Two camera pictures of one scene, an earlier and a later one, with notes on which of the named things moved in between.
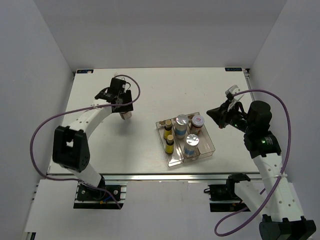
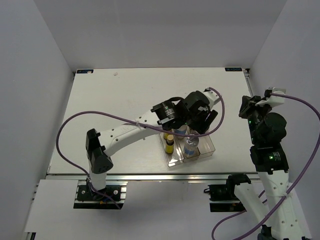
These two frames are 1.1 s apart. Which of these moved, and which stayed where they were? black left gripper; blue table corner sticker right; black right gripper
Moved: black left gripper; black right gripper
Stayed: blue table corner sticker right
